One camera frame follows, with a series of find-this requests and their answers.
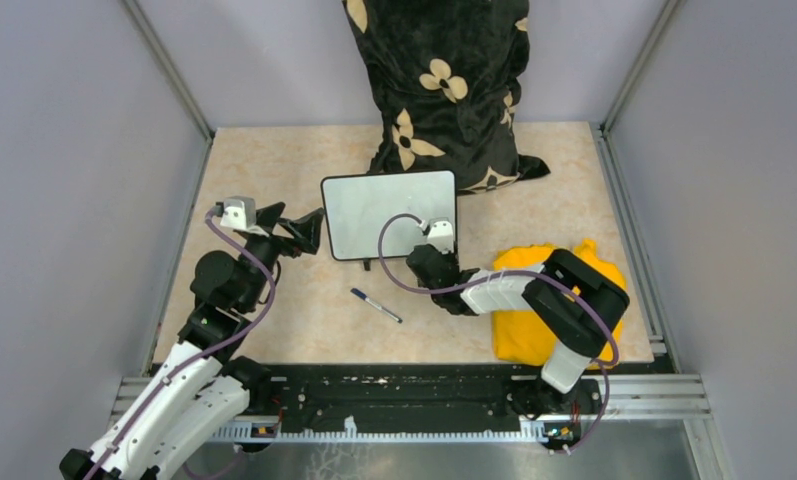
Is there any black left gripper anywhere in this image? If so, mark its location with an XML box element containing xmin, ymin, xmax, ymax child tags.
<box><xmin>239</xmin><ymin>202</ymin><xmax>325</xmax><ymax>310</ymax></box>

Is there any small black-framed whiteboard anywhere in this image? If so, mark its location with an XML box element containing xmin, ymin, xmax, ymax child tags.
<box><xmin>320</xmin><ymin>170</ymin><xmax>458</xmax><ymax>261</ymax></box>

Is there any white marker pen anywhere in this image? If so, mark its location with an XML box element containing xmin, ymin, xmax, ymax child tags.
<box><xmin>350</xmin><ymin>288</ymin><xmax>403</xmax><ymax>324</ymax></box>

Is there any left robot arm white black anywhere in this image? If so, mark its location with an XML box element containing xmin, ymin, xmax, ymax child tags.
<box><xmin>59</xmin><ymin>196</ymin><xmax>325</xmax><ymax>479</ymax></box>

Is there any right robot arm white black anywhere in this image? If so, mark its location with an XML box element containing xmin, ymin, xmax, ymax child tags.
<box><xmin>406</xmin><ymin>245</ymin><xmax>630</xmax><ymax>412</ymax></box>

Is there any black floral plush blanket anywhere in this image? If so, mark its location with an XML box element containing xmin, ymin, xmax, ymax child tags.
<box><xmin>342</xmin><ymin>0</ymin><xmax>550</xmax><ymax>195</ymax></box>

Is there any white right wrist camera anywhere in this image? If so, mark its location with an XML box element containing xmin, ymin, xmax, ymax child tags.
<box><xmin>419</xmin><ymin>218</ymin><xmax>456</xmax><ymax>254</ymax></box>

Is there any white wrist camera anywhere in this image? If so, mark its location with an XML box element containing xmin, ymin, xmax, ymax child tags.
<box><xmin>216</xmin><ymin>196</ymin><xmax>257</xmax><ymax>232</ymax></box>
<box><xmin>419</xmin><ymin>218</ymin><xmax>456</xmax><ymax>254</ymax></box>

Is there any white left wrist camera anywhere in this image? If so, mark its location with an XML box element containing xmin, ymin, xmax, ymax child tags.
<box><xmin>216</xmin><ymin>196</ymin><xmax>257</xmax><ymax>232</ymax></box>

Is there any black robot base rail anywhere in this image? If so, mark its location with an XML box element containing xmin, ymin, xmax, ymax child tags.
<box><xmin>221</xmin><ymin>357</ymin><xmax>605</xmax><ymax>449</ymax></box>

